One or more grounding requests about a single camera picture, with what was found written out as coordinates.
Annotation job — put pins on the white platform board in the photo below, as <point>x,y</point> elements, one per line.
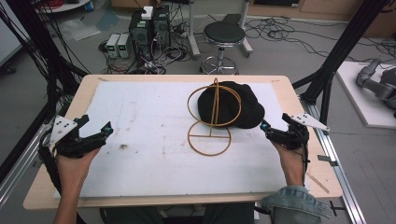
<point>358,93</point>

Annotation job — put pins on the white box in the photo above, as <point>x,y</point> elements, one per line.
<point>147,12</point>

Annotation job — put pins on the white round table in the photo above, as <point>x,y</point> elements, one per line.
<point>68,6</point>

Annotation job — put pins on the white metal stand leg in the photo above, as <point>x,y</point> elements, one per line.
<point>193,34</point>
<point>246,34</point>

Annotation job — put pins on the black clamp screw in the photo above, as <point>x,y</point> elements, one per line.
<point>336,207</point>

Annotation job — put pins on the light wooden table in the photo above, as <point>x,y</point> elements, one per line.
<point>155,77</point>

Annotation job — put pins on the metal bracket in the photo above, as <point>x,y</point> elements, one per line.
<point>327,159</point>

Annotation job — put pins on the thin wooden strip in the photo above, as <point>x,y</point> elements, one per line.
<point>318,183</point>

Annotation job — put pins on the black hat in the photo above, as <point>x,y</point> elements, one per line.
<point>243,105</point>

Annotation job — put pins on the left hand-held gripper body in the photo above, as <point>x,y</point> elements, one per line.
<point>73,145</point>

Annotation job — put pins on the black round stool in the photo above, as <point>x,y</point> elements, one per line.
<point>224,32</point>

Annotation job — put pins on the aluminium rail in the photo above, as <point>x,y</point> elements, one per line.
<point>339,174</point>
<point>18,174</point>

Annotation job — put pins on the person's left hand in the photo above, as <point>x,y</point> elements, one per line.
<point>72,168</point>

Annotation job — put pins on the wooden cabinet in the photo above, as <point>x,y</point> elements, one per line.
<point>327,7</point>

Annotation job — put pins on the black computer tower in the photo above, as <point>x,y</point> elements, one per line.
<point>162,26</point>
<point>140,34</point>

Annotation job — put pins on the clear plastic sheet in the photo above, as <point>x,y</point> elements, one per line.
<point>79,30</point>

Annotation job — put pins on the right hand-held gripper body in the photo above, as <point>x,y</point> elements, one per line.
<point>294,138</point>

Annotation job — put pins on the white foam mat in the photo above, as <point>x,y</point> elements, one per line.
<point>149,165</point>

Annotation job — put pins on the white cabinet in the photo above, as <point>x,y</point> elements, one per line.
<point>9,34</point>

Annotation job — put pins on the person's right hand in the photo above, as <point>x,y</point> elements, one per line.
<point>291,163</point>

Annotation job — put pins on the grey power supply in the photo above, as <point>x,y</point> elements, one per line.
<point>124,45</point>
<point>112,45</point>

